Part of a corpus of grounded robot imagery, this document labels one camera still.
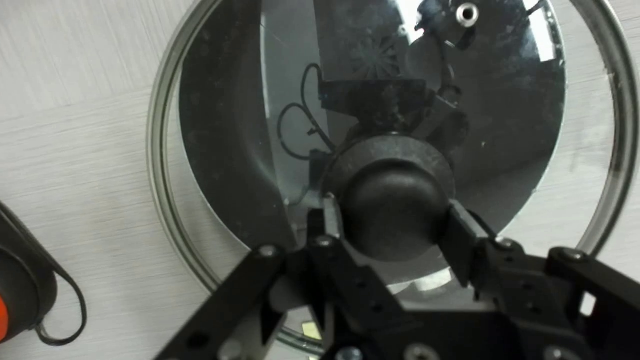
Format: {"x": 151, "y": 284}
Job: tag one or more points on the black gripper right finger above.
{"x": 533, "y": 287}

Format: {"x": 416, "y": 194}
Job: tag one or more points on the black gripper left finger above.
{"x": 266, "y": 292}

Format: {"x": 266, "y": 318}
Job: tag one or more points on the glass lid with black knob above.
{"x": 400, "y": 200}

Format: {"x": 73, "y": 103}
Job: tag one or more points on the red moka pot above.
{"x": 2, "y": 318}

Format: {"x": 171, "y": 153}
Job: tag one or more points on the black hot plate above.
{"x": 23, "y": 272}

